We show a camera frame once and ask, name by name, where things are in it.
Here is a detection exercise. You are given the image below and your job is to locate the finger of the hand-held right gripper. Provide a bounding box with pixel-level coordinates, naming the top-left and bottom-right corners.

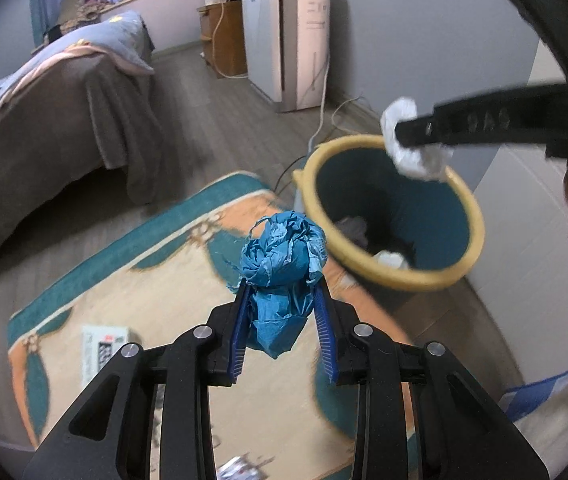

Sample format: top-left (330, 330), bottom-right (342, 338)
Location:
top-left (395, 82), bottom-right (568, 148)

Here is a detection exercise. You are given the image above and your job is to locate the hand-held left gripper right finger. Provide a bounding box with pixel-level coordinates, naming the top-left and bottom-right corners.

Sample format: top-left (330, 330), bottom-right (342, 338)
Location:
top-left (311, 280), bottom-right (550, 480)

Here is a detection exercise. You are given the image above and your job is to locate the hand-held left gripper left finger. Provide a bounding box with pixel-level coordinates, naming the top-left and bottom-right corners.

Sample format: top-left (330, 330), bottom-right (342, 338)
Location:
top-left (23, 282), bottom-right (255, 480)

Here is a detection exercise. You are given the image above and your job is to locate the blue paper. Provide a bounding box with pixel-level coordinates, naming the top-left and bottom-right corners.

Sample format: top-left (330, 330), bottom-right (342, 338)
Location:
top-left (224, 211), bottom-right (328, 359)

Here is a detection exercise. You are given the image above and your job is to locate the white tissue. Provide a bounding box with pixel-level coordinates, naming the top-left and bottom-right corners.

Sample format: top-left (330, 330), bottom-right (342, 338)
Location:
top-left (380, 97), bottom-right (455, 179)

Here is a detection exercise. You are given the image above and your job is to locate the clear plastic wrap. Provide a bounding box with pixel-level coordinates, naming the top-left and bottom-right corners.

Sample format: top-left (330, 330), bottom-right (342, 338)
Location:
top-left (334, 216), bottom-right (370, 248)

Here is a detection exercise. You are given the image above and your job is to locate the teal bin with yellow rim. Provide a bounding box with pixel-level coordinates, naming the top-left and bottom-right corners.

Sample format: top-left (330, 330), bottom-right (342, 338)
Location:
top-left (292, 134), bottom-right (486, 311)

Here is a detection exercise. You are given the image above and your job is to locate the teal and beige patterned rug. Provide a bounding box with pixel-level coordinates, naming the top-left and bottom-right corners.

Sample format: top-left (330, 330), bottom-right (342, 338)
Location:
top-left (6, 172), bottom-right (415, 480)

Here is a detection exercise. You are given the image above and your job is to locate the white crumpled paper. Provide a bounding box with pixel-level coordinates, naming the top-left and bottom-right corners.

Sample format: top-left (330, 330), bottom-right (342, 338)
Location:
top-left (374, 250), bottom-right (412, 268)

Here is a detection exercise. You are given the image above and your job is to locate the small white sachet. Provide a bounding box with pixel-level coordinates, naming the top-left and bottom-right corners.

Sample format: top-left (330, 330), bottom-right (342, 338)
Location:
top-left (219, 455), bottom-right (270, 480)

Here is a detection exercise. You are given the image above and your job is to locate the white and green carton box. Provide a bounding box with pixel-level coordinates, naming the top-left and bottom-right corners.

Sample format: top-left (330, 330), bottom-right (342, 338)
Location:
top-left (81, 325), bottom-right (132, 393)

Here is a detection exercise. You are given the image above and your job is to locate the blue and white cloth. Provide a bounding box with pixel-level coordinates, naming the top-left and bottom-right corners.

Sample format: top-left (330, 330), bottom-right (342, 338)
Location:
top-left (499, 360), bottom-right (568, 461)

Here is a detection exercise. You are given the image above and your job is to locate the white air purifier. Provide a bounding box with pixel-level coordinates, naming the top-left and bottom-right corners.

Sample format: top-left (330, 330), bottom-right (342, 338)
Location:
top-left (241, 0), bottom-right (332, 113)

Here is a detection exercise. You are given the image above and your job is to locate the wooden cabinet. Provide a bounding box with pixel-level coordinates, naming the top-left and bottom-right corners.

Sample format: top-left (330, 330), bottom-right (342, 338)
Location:
top-left (196, 0), bottom-right (250, 78)

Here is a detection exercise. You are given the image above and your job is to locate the bed with grey cover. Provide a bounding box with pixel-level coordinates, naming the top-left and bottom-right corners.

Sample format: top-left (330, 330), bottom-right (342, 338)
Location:
top-left (0, 10), bottom-right (175, 281)

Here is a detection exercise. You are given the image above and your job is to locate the light blue quilt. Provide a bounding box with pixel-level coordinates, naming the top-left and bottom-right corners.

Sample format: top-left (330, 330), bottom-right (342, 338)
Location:
top-left (0, 10), bottom-right (156, 146)

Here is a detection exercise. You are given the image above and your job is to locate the patterned cushion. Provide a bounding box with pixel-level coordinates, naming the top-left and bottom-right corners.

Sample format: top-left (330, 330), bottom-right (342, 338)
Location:
top-left (31, 0), bottom-right (115, 53)

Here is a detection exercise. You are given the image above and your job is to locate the white power cable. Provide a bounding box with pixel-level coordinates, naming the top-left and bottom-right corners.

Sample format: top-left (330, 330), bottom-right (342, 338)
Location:
top-left (306, 55), bottom-right (380, 161)

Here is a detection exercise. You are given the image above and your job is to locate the black floor cable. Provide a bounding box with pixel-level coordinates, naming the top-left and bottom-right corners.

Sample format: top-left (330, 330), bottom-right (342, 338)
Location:
top-left (274, 157), bottom-right (310, 193)

